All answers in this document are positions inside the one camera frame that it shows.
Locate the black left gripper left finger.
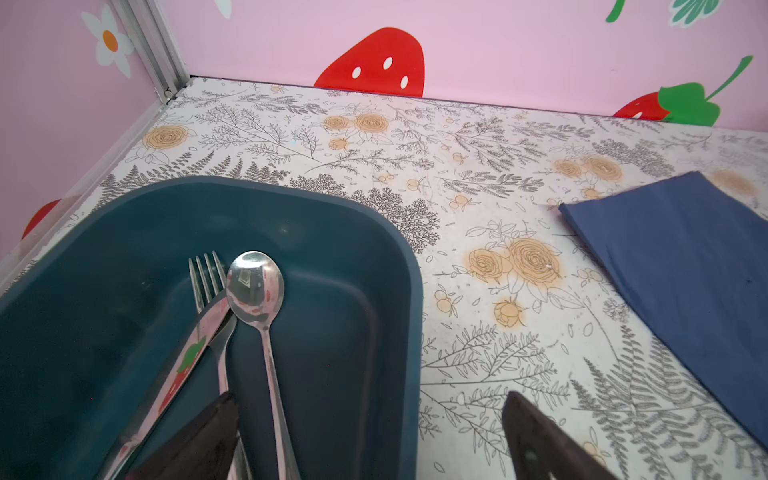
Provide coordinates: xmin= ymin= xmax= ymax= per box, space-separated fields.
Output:
xmin=126 ymin=391 xmax=239 ymax=479

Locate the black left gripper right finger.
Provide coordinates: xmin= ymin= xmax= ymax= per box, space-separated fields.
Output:
xmin=502 ymin=391 xmax=615 ymax=480

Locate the silver knife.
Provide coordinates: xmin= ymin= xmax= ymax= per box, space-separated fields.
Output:
xmin=95 ymin=292 xmax=229 ymax=479

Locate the silver fork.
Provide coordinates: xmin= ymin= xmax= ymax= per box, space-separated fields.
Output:
xmin=188 ymin=251 xmax=253 ymax=480

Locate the silver spoon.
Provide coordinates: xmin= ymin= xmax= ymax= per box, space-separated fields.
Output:
xmin=225 ymin=251 xmax=301 ymax=479

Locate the blue paper napkin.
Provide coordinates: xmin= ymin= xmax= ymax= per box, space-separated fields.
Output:
xmin=559 ymin=172 xmax=767 ymax=445

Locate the dark teal plastic bin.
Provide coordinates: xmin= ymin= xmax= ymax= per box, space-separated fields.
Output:
xmin=1 ymin=177 xmax=423 ymax=479

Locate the aluminium corner post left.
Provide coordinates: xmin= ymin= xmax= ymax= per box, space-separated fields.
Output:
xmin=111 ymin=0 xmax=190 ymax=105

